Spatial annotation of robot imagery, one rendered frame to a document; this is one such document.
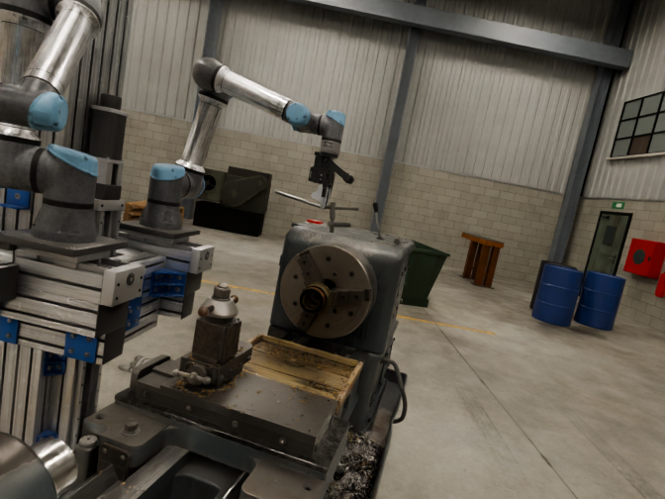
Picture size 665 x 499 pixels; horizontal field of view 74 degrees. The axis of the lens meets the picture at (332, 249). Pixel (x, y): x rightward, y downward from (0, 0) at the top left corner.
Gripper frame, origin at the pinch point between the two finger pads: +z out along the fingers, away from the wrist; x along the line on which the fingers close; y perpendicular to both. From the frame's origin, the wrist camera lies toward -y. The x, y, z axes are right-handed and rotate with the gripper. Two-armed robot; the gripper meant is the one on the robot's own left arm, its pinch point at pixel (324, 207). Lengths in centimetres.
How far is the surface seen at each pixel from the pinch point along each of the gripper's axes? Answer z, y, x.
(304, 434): 38, -29, 88
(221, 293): 18, -5, 81
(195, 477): 51, -11, 91
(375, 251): 11.6, -23.6, 6.8
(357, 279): 19.7, -22.2, 23.4
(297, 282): 25.5, -2.3, 23.5
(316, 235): 10.5, -0.5, 5.7
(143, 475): 48, -5, 99
